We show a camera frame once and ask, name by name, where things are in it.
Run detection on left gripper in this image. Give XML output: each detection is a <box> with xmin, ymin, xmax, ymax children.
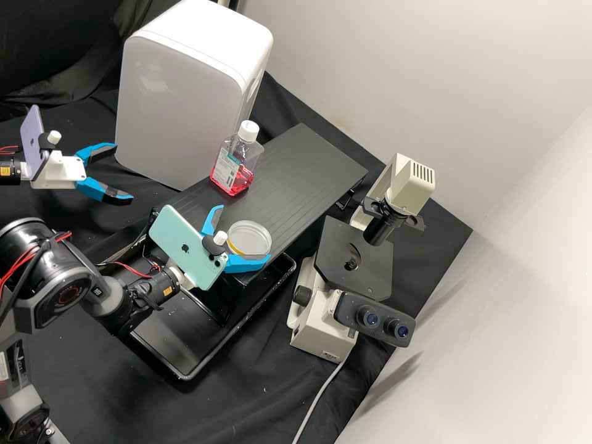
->
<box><xmin>31</xmin><ymin>142</ymin><xmax>136</xmax><ymax>206</ymax></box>

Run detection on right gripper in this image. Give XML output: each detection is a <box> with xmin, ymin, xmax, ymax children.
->
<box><xmin>168</xmin><ymin>204</ymin><xmax>272</xmax><ymax>292</ymax></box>

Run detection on petri dish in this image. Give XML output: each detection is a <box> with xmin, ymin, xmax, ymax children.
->
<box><xmin>227</xmin><ymin>220</ymin><xmax>273</xmax><ymax>260</ymax></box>

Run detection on red liquid bottle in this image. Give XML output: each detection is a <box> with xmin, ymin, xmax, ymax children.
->
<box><xmin>210</xmin><ymin>120</ymin><xmax>265</xmax><ymax>200</ymax></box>

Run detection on black platform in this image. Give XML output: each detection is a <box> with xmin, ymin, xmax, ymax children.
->
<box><xmin>149</xmin><ymin>123</ymin><xmax>370</xmax><ymax>327</ymax></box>

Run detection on black tray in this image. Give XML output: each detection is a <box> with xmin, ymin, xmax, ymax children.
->
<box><xmin>121</xmin><ymin>252</ymin><xmax>298</xmax><ymax>382</ymax></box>

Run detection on white box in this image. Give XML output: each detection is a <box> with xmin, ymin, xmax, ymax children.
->
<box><xmin>114</xmin><ymin>0</ymin><xmax>275</xmax><ymax>192</ymax></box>

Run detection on cream microscope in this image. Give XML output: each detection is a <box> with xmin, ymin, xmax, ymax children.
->
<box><xmin>286</xmin><ymin>152</ymin><xmax>437</xmax><ymax>364</ymax></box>

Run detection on right wrist camera phone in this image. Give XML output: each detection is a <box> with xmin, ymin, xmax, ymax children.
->
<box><xmin>148</xmin><ymin>204</ymin><xmax>230</xmax><ymax>292</ymax></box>

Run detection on wrist camera phone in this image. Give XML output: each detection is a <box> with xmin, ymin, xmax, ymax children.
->
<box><xmin>148</xmin><ymin>204</ymin><xmax>230</xmax><ymax>292</ymax></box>
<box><xmin>20</xmin><ymin>105</ymin><xmax>64</xmax><ymax>182</ymax></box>

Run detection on left wrist camera phone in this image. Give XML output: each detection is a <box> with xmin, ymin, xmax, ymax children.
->
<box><xmin>20</xmin><ymin>105</ymin><xmax>64</xmax><ymax>182</ymax></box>

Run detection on grey cable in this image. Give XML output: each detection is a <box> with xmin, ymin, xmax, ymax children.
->
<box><xmin>290</xmin><ymin>356</ymin><xmax>348</xmax><ymax>444</ymax></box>

